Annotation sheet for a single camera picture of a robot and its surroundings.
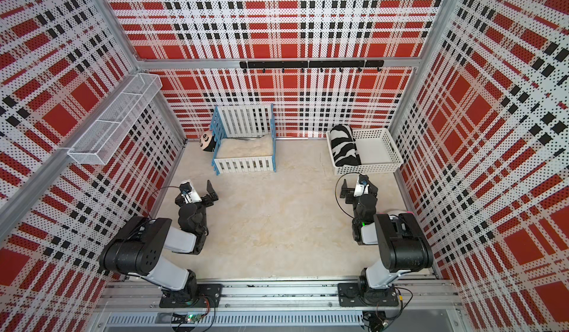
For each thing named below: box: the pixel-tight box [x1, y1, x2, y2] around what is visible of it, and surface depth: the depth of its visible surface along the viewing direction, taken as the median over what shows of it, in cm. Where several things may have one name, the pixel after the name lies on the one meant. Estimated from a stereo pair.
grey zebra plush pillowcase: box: [329, 123, 362, 167], surface depth 107 cm
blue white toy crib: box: [210, 103, 277, 176], surface depth 113 cm
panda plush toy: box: [198, 130, 217, 152], surface depth 113 cm
